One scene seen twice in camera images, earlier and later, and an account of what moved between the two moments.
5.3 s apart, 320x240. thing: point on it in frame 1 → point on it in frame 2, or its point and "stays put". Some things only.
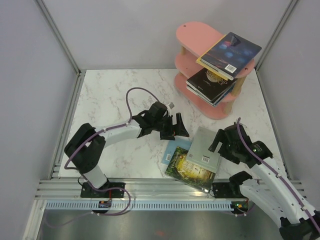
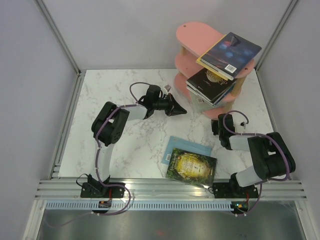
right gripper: (220, 137) → (214, 124)
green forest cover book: (180, 168) stays put
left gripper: (179, 129) → (174, 108)
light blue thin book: (171, 146) stays put
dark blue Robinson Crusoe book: (230, 55) stays put
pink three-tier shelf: (194, 39) stays put
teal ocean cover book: (226, 94) stays put
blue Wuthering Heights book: (200, 94) → (223, 96)
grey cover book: (199, 153) → (199, 104)
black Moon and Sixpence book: (210, 85) stays put
